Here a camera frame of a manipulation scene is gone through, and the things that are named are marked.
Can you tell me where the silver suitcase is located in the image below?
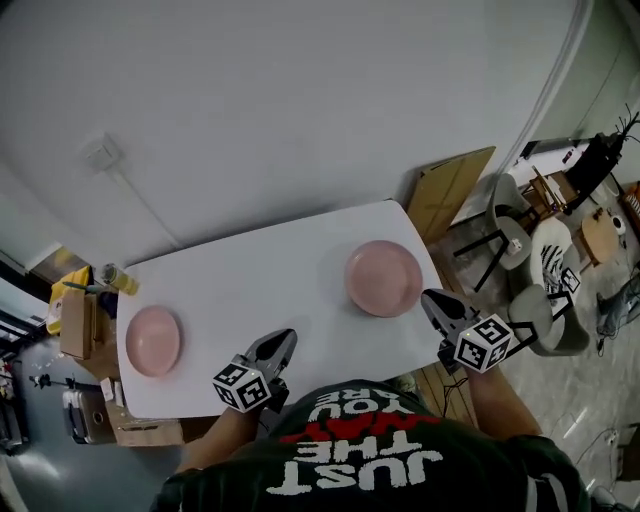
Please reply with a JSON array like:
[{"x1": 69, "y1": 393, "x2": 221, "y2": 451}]
[{"x1": 61, "y1": 386, "x2": 119, "y2": 446}]

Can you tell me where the person's left forearm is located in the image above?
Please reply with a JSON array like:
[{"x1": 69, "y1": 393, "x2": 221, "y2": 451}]
[{"x1": 173, "y1": 404, "x2": 267, "y2": 474}]

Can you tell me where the yellow box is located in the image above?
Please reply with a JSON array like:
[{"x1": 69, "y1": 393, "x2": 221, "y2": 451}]
[{"x1": 47, "y1": 264, "x2": 94, "y2": 337}]

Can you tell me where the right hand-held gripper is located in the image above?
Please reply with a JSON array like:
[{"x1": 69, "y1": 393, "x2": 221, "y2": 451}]
[{"x1": 420, "y1": 288, "x2": 514, "y2": 375}]

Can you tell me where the white wall switch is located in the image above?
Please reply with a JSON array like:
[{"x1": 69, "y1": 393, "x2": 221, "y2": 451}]
[{"x1": 81, "y1": 131, "x2": 124, "y2": 174}]

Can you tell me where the person's dark printed t-shirt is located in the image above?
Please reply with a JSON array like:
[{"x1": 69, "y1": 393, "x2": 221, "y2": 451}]
[{"x1": 148, "y1": 378, "x2": 592, "y2": 512}]

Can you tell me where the open cardboard box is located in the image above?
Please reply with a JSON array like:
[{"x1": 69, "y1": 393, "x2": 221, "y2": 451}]
[{"x1": 59, "y1": 286, "x2": 102, "y2": 362}]

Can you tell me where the round wooden side table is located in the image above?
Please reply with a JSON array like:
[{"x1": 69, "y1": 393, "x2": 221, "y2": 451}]
[{"x1": 579, "y1": 209, "x2": 622, "y2": 269}]

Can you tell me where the yellow drink bottle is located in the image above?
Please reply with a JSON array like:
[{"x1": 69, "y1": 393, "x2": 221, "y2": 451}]
[{"x1": 101, "y1": 262, "x2": 142, "y2": 298}]

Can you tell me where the person's right forearm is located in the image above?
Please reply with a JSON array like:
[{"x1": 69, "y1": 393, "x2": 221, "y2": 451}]
[{"x1": 466, "y1": 366, "x2": 544, "y2": 442}]

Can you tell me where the flat cardboard sheet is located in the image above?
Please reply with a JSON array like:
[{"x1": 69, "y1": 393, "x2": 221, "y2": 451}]
[{"x1": 406, "y1": 145, "x2": 497, "y2": 247}]

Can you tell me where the white zebra print chair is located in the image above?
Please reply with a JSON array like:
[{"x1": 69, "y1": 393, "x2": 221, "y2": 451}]
[{"x1": 529, "y1": 216, "x2": 582, "y2": 302}]

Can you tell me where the wooden folding chair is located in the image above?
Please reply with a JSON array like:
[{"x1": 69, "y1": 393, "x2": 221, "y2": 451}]
[{"x1": 521, "y1": 166, "x2": 582, "y2": 222}]

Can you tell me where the black tripod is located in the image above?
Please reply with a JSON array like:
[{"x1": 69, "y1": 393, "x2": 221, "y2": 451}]
[{"x1": 28, "y1": 371, "x2": 82, "y2": 392}]

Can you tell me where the white cable conduit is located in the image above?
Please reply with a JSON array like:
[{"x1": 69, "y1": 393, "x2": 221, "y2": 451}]
[{"x1": 111, "y1": 168, "x2": 182, "y2": 252}]

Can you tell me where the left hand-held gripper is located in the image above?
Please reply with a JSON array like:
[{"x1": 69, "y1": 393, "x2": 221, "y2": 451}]
[{"x1": 212, "y1": 327, "x2": 299, "y2": 414}]

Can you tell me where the grey chair with black legs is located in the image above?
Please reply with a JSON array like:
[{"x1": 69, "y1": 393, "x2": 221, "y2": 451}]
[
  {"x1": 451, "y1": 172, "x2": 539, "y2": 294},
  {"x1": 506, "y1": 284, "x2": 592, "y2": 358}
]

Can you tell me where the pink big plate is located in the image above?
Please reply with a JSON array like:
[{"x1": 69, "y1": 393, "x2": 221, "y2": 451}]
[
  {"x1": 343, "y1": 239, "x2": 425, "y2": 319},
  {"x1": 124, "y1": 304, "x2": 183, "y2": 378}
]

